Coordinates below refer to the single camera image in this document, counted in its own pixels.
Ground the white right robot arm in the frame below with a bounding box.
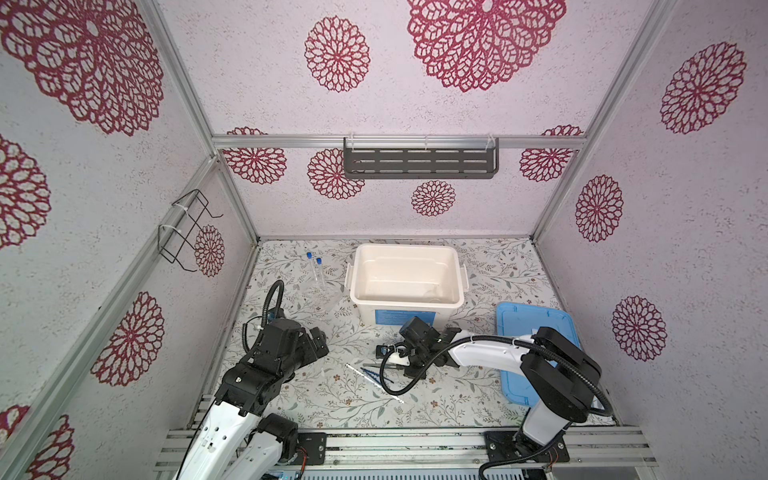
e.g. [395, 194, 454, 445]
[379, 317, 614, 471]

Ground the dark grey wall shelf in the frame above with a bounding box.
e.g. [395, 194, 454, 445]
[342, 138, 499, 180]

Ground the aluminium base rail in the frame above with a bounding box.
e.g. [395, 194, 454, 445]
[152, 427, 658, 472]

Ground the blue plastic bin lid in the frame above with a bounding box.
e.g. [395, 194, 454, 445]
[495, 301, 592, 409]

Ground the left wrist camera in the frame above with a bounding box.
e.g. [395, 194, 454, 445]
[260, 307, 285, 328]

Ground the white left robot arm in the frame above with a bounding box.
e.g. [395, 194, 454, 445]
[175, 318, 329, 479]

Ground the black wire wall rack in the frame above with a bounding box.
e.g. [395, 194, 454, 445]
[156, 189, 226, 278]

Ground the thin blue capped test tube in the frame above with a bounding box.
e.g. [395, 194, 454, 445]
[315, 257, 327, 286]

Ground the white plastic bin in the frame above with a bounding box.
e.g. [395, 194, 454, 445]
[344, 243, 470, 329]

